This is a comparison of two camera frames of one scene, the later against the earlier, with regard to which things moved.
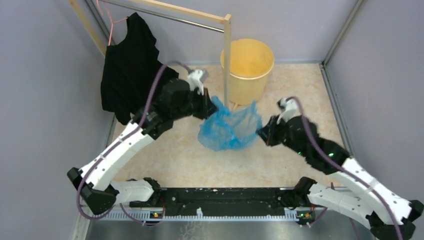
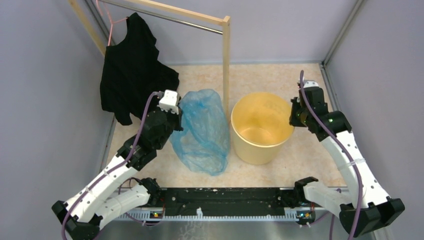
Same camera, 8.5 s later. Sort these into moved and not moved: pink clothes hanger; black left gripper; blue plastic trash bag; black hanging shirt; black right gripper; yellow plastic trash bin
Moved: yellow plastic trash bin; black right gripper; blue plastic trash bag; black left gripper
Not moved: black hanging shirt; pink clothes hanger
